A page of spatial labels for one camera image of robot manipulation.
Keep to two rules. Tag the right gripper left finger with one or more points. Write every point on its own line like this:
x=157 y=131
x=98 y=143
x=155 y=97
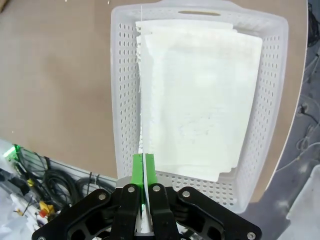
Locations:
x=100 y=215

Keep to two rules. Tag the white perforated plastic basket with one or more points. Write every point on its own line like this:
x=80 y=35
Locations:
x=272 y=100

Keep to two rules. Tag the stack of white paper sheets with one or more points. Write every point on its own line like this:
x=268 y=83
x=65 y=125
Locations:
x=205 y=100

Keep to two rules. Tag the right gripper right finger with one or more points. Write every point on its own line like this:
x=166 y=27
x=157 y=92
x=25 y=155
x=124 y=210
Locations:
x=200 y=215

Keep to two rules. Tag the green lit electronic device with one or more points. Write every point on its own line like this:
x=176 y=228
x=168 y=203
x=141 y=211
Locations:
x=11 y=152

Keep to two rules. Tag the white paper sheet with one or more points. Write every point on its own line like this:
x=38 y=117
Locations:
x=147 y=222

